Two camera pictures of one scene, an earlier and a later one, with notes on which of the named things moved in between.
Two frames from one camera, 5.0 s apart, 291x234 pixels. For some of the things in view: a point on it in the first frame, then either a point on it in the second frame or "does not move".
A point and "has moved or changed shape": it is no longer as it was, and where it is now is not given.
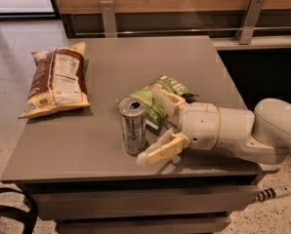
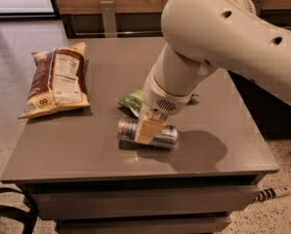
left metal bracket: x=108 y=18 does not move
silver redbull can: x=133 y=111 has moved or changed shape
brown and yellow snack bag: x=60 y=80 does not move
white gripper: x=200 y=125 → x=161 y=99
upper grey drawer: x=53 y=201 does not move
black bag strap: x=27 y=217 does not move
